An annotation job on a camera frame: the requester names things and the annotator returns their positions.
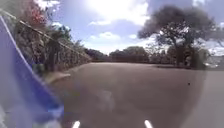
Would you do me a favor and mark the row of trees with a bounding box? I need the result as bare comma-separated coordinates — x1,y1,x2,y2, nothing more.
84,45,178,64

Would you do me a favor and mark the grey asphalt road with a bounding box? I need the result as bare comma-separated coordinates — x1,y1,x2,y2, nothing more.
43,61,224,128

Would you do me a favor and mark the dry dirt verge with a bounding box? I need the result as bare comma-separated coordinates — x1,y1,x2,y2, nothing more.
42,71,72,84

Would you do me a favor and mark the robot's own part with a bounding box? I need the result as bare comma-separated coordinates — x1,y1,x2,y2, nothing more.
144,119,154,128
72,120,81,128

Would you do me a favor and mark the large spreading tree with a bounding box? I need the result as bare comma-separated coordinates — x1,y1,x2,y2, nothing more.
137,4,224,69

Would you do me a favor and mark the rough stone wall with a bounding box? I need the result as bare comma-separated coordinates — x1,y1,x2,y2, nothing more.
13,19,93,76

